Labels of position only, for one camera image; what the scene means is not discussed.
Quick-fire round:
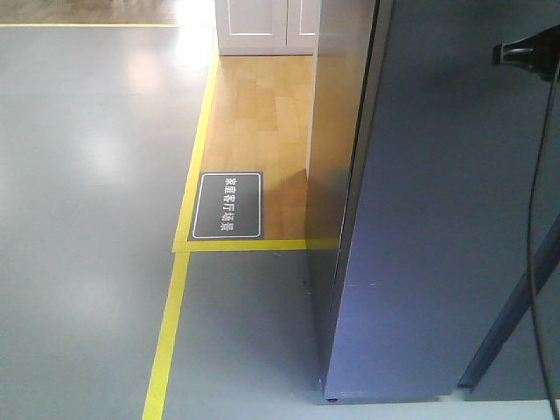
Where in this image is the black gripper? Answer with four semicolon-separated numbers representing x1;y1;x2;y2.
492;25;559;82

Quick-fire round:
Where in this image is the white panelled cabinet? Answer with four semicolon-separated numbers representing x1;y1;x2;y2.
215;0;320;56

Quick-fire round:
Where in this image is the dark floor sign sticker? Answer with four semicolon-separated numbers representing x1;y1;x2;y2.
189;171;264;241

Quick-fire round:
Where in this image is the yellow floor tape line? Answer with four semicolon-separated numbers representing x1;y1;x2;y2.
0;22;340;420

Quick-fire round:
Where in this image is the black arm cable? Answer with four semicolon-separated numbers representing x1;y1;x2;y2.
526;65;560;420

